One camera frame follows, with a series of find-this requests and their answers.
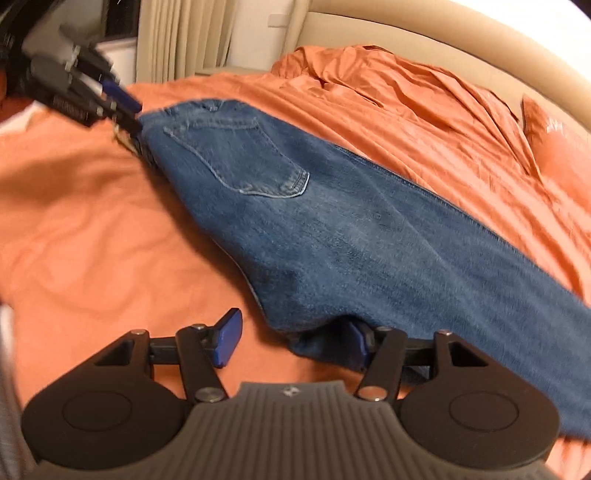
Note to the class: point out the beige curtain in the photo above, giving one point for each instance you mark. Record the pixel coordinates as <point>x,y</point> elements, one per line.
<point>184,37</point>

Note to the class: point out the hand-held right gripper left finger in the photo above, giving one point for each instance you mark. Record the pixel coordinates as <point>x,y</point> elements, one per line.
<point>228,338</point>

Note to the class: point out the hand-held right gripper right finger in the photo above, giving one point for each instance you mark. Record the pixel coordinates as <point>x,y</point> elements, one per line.
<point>358,344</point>

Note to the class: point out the beige padded headboard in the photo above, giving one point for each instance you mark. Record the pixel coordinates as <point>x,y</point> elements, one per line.
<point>415,27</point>

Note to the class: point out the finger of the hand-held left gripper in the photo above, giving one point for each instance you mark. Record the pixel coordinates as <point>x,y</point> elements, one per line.
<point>87,113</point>
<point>121,96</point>

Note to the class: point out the blue denim pants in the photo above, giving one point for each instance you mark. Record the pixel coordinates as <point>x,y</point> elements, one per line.
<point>332,230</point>

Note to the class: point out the dark window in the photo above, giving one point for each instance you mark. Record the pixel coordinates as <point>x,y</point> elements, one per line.
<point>123,16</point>

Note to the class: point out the orange bed cover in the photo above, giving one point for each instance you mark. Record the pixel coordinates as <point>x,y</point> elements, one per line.
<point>92,221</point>

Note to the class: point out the orange pillow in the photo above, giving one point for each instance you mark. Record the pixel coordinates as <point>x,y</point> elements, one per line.
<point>561,143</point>

